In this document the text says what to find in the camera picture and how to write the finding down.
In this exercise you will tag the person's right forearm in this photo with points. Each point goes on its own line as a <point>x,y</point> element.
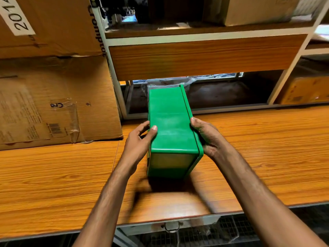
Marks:
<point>259,203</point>

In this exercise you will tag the cardboard box with white label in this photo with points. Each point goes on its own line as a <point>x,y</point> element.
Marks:
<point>46,25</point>

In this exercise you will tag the white metal shelf frame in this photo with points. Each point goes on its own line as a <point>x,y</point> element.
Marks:
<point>205,37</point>

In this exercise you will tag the green metal box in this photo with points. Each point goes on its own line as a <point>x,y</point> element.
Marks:
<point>172,131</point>

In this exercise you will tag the person's right thumb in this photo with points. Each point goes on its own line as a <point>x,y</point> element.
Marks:
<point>197,124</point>

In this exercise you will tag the person's left hand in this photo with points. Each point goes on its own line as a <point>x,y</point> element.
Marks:
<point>135,149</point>

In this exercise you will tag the small brown cardboard box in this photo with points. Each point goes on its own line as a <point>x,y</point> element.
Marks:
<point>304,90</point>

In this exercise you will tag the person's right hand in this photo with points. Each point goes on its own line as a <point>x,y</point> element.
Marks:
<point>210,141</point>

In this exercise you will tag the wooden shelf panel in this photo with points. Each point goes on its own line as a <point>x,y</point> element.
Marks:
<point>205,57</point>

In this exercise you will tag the person's left forearm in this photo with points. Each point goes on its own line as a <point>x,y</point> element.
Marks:
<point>108,205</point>

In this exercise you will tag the person's left thumb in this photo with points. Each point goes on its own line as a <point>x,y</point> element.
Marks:
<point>151,135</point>

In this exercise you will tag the clear plastic bag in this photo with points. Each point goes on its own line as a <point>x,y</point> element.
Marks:
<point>167,83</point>

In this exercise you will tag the large worn cardboard box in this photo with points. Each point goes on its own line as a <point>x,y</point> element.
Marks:
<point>51,100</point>

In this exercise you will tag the plain brown cardboard box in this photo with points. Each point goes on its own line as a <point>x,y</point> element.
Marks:
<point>252,10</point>

